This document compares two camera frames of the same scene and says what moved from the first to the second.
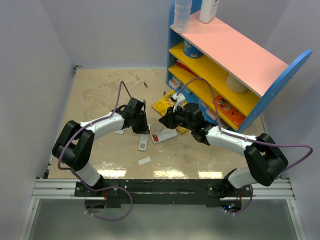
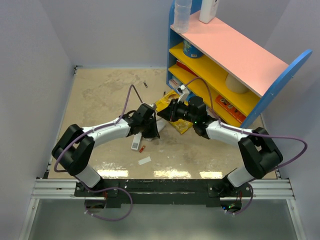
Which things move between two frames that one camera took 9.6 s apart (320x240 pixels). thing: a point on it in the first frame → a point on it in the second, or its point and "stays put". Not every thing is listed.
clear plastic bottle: (182, 13) stays put
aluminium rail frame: (43, 188) stays put
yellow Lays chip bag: (163, 103) stays put
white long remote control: (143, 139) → (136, 141)
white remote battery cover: (163, 135) → (160, 125)
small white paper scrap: (144, 160) stays put
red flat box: (180, 63) stays put
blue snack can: (191, 51) stays put
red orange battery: (155, 138) → (142, 148)
